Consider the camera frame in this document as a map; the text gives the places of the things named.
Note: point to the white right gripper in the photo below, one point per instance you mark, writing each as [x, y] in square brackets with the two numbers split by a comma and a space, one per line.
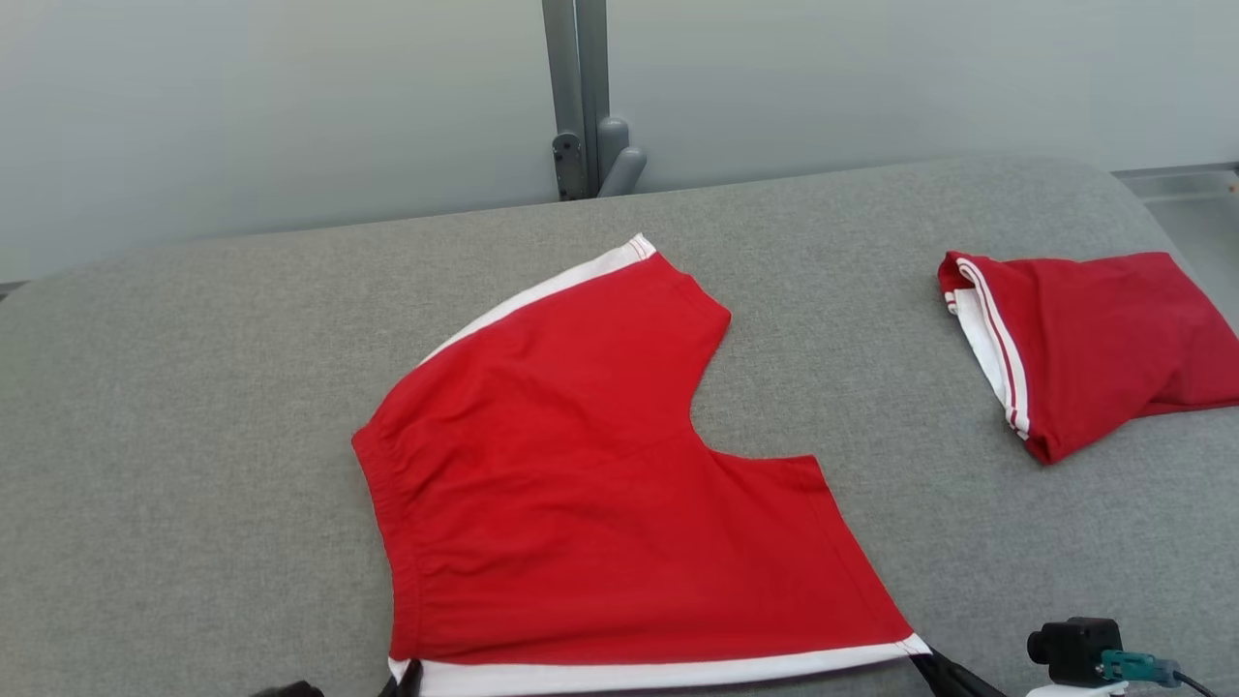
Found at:
[1074, 690]

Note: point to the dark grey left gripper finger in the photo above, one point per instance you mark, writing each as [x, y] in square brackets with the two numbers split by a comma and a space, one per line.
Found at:
[413, 678]
[389, 687]

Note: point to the teal right camera plug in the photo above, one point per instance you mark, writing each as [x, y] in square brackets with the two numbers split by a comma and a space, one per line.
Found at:
[1137, 668]

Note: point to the grey metal frame rail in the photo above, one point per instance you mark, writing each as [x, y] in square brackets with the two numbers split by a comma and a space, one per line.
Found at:
[1181, 184]

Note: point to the red shorts with white stripes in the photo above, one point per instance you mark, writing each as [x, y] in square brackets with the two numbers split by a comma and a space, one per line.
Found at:
[581, 484]

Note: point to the grey metal post with hinge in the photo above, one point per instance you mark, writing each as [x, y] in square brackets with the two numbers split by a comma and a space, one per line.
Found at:
[581, 97]

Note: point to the red Bulls 23 jersey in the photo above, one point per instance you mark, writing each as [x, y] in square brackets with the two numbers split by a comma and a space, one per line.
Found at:
[1094, 339]

